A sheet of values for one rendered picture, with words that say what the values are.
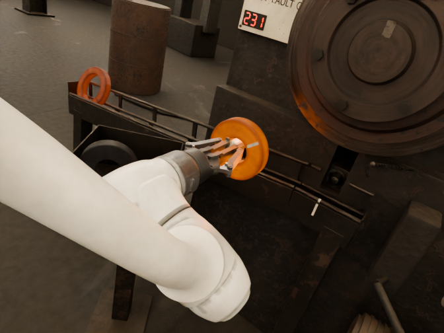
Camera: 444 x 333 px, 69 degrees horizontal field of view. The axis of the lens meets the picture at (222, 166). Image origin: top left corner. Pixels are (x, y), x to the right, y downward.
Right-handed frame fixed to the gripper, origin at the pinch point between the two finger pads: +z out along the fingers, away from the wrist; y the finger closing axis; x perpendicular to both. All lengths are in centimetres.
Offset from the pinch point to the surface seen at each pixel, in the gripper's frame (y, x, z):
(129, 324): -20, -83, -12
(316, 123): 11.4, 5.9, 17.7
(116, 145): -27.4, -8.8, -14.3
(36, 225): -90, -84, -8
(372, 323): 45, -31, 5
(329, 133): 15.5, 4.6, 17.6
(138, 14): -220, -14, 166
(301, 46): 1.6, 22.7, 16.8
